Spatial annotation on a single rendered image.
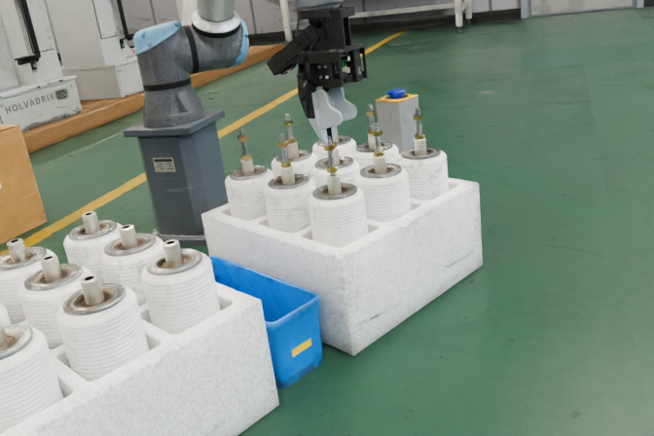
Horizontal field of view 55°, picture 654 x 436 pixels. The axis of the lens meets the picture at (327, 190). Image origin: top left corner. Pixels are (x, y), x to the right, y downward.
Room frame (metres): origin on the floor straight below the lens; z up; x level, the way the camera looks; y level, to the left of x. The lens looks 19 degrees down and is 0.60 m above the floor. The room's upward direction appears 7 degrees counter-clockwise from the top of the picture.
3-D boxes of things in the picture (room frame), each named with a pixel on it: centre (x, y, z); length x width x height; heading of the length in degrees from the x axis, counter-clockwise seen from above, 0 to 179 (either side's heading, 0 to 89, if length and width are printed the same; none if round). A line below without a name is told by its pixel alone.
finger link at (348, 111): (1.00, -0.04, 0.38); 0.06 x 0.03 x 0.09; 52
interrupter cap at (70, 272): (0.79, 0.39, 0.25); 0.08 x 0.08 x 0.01
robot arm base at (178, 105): (1.56, 0.35, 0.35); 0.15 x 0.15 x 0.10
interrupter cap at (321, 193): (1.00, -0.01, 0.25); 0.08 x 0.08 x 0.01
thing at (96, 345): (0.71, 0.30, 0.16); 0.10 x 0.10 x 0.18
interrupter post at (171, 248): (0.79, 0.22, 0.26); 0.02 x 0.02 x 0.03
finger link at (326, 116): (0.97, -0.02, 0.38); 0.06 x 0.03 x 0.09; 52
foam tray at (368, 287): (1.17, -0.02, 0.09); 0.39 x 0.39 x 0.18; 42
